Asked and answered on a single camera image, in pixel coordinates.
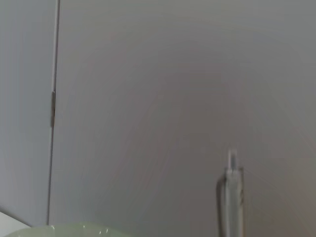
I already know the white grey pen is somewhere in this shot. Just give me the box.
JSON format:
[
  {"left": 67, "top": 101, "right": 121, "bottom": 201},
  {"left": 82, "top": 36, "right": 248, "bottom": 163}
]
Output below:
[{"left": 216, "top": 148, "right": 245, "bottom": 237}]

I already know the green glass fruit plate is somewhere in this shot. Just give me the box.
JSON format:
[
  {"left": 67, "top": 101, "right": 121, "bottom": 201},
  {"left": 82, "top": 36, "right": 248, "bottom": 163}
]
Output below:
[{"left": 3, "top": 221, "right": 129, "bottom": 237}]

